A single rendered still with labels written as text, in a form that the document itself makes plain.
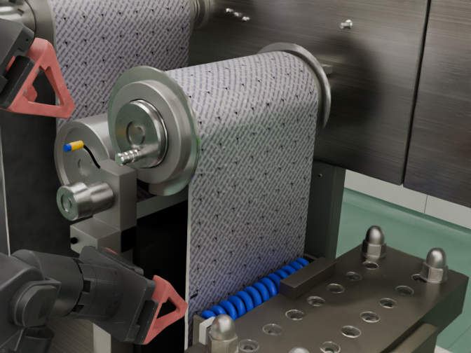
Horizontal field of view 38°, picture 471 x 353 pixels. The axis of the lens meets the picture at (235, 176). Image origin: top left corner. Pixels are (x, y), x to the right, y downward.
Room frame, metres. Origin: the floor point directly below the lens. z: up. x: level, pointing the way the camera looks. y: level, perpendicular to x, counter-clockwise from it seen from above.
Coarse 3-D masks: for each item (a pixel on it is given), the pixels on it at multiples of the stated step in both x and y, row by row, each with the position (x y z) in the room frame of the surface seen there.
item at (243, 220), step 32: (256, 160) 0.77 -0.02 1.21; (288, 160) 0.83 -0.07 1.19; (192, 192) 0.69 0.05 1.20; (224, 192) 0.73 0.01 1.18; (256, 192) 0.78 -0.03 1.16; (288, 192) 0.83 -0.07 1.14; (192, 224) 0.69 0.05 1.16; (224, 224) 0.73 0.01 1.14; (256, 224) 0.78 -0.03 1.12; (288, 224) 0.84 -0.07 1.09; (192, 256) 0.69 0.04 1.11; (224, 256) 0.74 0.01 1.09; (256, 256) 0.78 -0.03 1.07; (288, 256) 0.84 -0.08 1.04; (192, 288) 0.69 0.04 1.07; (224, 288) 0.74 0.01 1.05; (192, 320) 0.69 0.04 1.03
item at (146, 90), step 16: (128, 96) 0.73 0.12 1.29; (144, 96) 0.72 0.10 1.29; (160, 96) 0.70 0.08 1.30; (112, 112) 0.75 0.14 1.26; (160, 112) 0.70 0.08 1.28; (176, 112) 0.69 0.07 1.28; (112, 128) 0.75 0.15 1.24; (176, 128) 0.69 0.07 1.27; (176, 144) 0.68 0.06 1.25; (176, 160) 0.68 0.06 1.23; (144, 176) 0.72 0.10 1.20; (160, 176) 0.70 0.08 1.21
